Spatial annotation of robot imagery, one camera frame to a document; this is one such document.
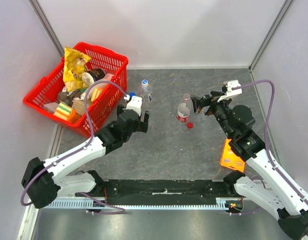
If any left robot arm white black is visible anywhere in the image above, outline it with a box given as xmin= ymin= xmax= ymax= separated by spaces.
xmin=21 ymin=104 xmax=150 ymax=209

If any yellow wafer pack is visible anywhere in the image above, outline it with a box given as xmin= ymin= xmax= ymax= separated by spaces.
xmin=91 ymin=88 xmax=103 ymax=102

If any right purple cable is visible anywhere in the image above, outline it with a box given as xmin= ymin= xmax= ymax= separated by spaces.
xmin=231 ymin=79 xmax=308 ymax=238

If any white cable duct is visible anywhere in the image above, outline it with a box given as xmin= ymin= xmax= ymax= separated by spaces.
xmin=45 ymin=198 xmax=229 ymax=211

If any brown cup with lid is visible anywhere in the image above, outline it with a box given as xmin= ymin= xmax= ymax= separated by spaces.
xmin=82 ymin=68 xmax=106 ymax=86

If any purple cable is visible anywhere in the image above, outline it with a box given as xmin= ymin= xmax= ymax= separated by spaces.
xmin=231 ymin=79 xmax=308 ymax=238
xmin=20 ymin=80 xmax=129 ymax=216

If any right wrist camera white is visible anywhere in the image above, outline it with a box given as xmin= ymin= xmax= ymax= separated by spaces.
xmin=217 ymin=80 xmax=242 ymax=102

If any red plastic basket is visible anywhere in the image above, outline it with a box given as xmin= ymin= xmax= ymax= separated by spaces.
xmin=23 ymin=42 xmax=128 ymax=138

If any orange snack box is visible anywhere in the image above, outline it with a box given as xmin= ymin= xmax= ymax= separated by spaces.
xmin=219 ymin=139 xmax=245 ymax=173

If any small clear water bottle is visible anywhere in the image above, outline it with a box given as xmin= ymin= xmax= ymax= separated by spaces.
xmin=139 ymin=79 xmax=153 ymax=102

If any orange packet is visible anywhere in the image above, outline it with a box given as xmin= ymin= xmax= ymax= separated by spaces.
xmin=67 ymin=109 xmax=81 ymax=124

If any beige sauce bottle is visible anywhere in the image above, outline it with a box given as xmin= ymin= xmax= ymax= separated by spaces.
xmin=80 ymin=73 xmax=114 ymax=102

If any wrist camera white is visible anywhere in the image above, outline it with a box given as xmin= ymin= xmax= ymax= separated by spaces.
xmin=217 ymin=80 xmax=242 ymax=102
xmin=124 ymin=94 xmax=142 ymax=116

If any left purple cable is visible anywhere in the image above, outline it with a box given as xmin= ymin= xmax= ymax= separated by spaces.
xmin=20 ymin=80 xmax=129 ymax=216

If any red bottle cap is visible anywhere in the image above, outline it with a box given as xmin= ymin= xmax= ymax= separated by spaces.
xmin=187 ymin=122 xmax=193 ymax=129

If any yellow chips bag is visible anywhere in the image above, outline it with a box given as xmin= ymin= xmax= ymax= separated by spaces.
xmin=63 ymin=47 xmax=92 ymax=92

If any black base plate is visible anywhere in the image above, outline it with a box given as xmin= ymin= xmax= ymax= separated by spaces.
xmin=88 ymin=179 xmax=240 ymax=198

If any striped yellow green sponge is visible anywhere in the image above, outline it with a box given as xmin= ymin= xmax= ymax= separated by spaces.
xmin=54 ymin=102 xmax=72 ymax=121

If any wooden block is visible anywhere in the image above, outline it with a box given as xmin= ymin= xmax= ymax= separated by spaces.
xmin=72 ymin=99 xmax=86 ymax=116

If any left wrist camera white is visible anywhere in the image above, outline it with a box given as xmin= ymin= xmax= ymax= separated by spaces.
xmin=124 ymin=94 xmax=142 ymax=116

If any red label clear bottle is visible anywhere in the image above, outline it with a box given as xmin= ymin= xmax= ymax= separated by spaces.
xmin=176 ymin=93 xmax=193 ymax=123

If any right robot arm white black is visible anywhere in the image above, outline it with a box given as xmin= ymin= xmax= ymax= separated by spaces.
xmin=191 ymin=91 xmax=308 ymax=240

